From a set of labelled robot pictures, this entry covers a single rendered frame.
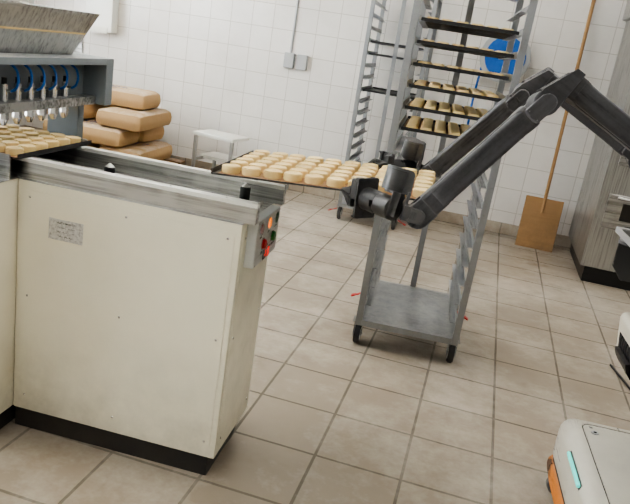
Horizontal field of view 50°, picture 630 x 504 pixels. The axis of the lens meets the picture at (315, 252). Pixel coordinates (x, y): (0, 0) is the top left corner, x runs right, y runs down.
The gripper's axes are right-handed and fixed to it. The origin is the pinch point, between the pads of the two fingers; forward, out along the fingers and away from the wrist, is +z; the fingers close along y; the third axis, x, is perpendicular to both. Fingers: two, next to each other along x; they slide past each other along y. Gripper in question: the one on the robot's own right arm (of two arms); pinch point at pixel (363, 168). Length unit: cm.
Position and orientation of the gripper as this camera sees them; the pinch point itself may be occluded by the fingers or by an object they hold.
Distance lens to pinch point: 213.7
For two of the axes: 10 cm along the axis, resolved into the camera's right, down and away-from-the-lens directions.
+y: 1.2, -9.5, -3.0
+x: 5.4, 3.1, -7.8
